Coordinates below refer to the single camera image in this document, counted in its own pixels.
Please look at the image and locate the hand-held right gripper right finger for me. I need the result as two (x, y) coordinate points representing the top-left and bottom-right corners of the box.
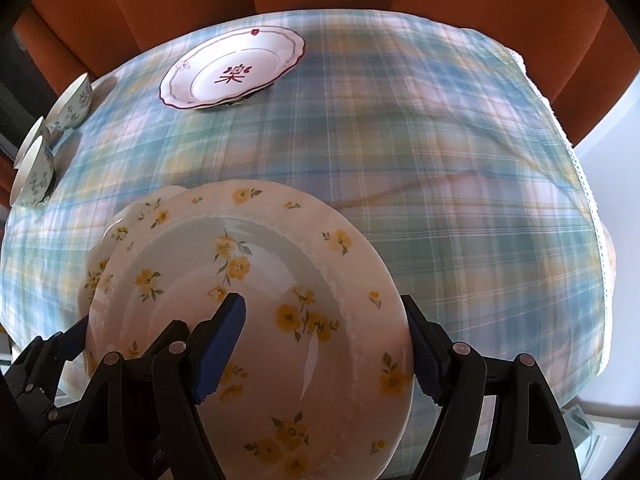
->
(400, 294), (583, 480)

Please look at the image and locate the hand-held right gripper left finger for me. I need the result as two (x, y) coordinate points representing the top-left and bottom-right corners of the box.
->
(65, 292), (248, 480)

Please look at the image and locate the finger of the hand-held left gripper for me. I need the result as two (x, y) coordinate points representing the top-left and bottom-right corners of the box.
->
(15, 317), (91, 386)
(10, 382), (76, 431)

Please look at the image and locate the yellow floral plate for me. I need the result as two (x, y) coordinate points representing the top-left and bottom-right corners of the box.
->
(82, 180), (416, 480)

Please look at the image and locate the white scalloped plate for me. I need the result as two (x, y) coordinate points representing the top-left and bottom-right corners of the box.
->
(102, 185), (188, 241)

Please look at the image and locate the blue floral bowl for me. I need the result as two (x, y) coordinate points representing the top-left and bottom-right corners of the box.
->
(46, 72), (94, 132)
(10, 135), (57, 209)
(13, 116), (51, 170)

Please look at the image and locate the plaid tablecloth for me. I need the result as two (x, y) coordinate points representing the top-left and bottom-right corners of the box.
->
(0, 9), (615, 480)

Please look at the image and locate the red-rimmed white plate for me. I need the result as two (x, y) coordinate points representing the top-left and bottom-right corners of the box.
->
(159, 25), (307, 110)

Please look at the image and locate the dark window frame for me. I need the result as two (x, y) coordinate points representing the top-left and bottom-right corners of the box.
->
(0, 25), (56, 206)

